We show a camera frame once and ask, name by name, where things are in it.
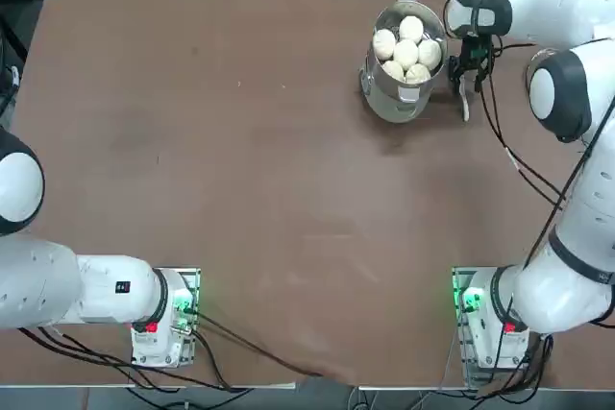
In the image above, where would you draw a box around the stainless steel steamer pot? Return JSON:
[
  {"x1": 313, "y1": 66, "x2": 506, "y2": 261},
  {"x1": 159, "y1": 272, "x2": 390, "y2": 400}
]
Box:
[{"x1": 358, "y1": 0, "x2": 451, "y2": 124}]

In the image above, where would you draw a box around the black base cable bundle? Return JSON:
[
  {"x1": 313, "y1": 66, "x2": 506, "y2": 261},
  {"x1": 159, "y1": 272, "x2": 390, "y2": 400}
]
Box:
[
  {"x1": 16, "y1": 326, "x2": 234, "y2": 392},
  {"x1": 439, "y1": 332, "x2": 556, "y2": 399}
]

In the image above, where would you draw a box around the black right base cable bundle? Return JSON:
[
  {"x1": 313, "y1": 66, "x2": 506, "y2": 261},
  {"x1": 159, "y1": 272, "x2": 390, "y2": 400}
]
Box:
[{"x1": 439, "y1": 332, "x2": 556, "y2": 399}]

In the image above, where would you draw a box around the white steamed bun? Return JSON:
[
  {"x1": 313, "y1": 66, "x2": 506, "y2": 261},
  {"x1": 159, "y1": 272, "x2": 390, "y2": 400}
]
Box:
[
  {"x1": 398, "y1": 14, "x2": 425, "y2": 44},
  {"x1": 381, "y1": 60, "x2": 406, "y2": 81},
  {"x1": 405, "y1": 62, "x2": 432, "y2": 85},
  {"x1": 373, "y1": 29, "x2": 398, "y2": 60},
  {"x1": 393, "y1": 38, "x2": 420, "y2": 68},
  {"x1": 416, "y1": 38, "x2": 443, "y2": 69}
]

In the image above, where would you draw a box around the long black arm cable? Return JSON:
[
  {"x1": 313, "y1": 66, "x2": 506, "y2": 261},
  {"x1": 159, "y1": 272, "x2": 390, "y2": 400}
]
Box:
[{"x1": 489, "y1": 105, "x2": 615, "y2": 368}]

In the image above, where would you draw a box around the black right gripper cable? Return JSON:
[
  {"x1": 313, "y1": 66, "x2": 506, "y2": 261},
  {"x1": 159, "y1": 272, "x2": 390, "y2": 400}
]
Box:
[{"x1": 478, "y1": 39, "x2": 566, "y2": 205}]

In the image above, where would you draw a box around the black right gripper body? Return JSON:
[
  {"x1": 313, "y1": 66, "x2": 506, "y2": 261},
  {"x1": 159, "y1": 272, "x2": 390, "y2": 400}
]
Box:
[{"x1": 457, "y1": 35, "x2": 497, "y2": 71}]

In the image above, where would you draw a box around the white ceramic soup spoon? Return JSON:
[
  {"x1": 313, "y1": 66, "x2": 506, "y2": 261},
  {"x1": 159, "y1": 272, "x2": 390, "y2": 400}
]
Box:
[{"x1": 457, "y1": 79, "x2": 472, "y2": 123}]

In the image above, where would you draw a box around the glass pot lid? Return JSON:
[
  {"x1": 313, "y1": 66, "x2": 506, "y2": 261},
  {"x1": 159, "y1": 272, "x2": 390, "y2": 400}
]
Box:
[{"x1": 527, "y1": 46, "x2": 573, "y2": 70}]

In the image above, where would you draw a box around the black left base cable bundle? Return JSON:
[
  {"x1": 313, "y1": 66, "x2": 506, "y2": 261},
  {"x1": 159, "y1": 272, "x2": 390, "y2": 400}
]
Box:
[{"x1": 16, "y1": 326, "x2": 234, "y2": 392}]

